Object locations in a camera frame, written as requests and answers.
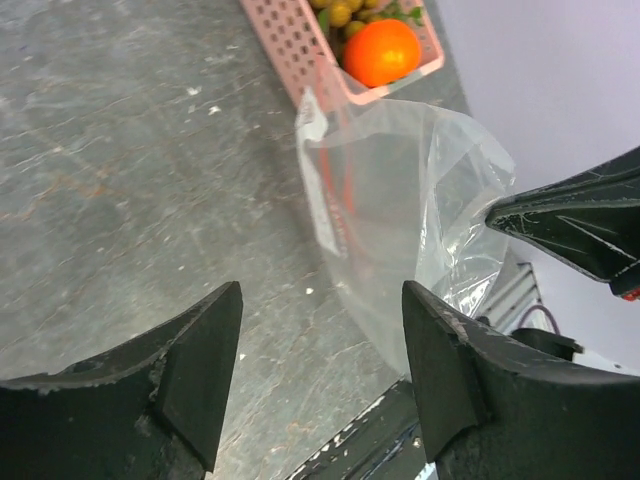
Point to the brown longan bunch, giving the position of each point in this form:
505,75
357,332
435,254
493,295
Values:
341,19

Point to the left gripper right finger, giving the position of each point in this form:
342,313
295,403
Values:
491,407

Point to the clear zip top bag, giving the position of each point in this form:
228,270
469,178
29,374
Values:
398,190

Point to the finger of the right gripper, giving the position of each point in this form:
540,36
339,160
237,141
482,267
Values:
589,222

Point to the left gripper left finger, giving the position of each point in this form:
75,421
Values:
151,408

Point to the orange persimmon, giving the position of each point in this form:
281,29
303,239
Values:
382,53

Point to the pink plastic basket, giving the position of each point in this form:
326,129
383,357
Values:
304,58

